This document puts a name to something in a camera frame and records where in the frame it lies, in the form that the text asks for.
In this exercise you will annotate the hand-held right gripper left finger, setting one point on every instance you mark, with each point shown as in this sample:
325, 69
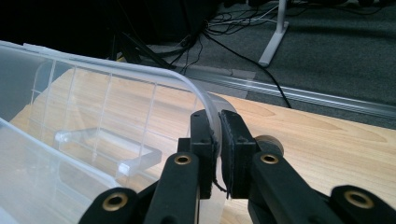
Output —
204, 149

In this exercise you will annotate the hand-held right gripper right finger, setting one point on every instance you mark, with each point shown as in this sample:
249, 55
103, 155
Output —
238, 152

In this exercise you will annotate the clear plastic storage box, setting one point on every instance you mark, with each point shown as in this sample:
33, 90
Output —
93, 124

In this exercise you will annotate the black tripod stand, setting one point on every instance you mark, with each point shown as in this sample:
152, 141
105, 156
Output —
140, 51

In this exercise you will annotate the white table leg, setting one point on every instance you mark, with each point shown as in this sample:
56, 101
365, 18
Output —
275, 37

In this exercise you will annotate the aluminium floor rail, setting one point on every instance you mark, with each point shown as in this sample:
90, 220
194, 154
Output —
311, 93

